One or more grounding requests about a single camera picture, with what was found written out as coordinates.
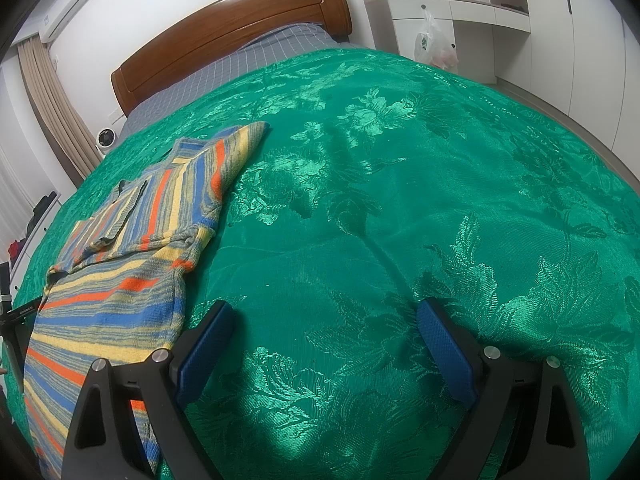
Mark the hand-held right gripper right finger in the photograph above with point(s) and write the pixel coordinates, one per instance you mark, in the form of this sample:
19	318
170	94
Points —
445	350

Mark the dark clothes pile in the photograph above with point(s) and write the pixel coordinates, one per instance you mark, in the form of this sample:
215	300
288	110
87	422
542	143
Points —
44	205

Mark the grey checked bed sheet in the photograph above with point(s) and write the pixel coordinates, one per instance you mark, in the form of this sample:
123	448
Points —
250	55

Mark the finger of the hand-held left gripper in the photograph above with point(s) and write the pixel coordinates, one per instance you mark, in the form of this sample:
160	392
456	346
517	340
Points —
15	355

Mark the green floral blanket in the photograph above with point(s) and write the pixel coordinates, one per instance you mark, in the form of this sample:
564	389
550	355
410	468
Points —
400	210

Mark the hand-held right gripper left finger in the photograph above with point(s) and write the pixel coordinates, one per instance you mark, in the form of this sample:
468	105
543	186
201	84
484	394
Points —
205	355

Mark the wooden headboard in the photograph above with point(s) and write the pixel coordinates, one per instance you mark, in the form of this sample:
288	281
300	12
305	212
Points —
225	25

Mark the white desk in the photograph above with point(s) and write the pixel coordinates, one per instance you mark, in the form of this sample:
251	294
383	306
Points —
470	25

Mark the striped knit sweater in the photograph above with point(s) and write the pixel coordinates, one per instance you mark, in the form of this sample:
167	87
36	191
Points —
125	270

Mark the white air conditioner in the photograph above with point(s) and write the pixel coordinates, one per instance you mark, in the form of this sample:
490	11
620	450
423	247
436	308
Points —
70	5

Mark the beige curtain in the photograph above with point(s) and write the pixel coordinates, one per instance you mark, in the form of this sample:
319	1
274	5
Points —
50	100

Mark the red cloth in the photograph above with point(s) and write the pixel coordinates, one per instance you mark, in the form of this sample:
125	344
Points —
14	248

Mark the small white fan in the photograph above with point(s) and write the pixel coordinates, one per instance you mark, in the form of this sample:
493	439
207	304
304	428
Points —
106	138

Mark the white drawer bench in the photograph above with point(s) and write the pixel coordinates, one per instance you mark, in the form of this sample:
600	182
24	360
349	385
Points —
26	262

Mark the white wardrobe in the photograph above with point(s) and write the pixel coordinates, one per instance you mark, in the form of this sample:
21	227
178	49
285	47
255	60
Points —
590	60

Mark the white sheer curtain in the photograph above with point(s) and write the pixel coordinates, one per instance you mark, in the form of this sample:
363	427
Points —
15	175

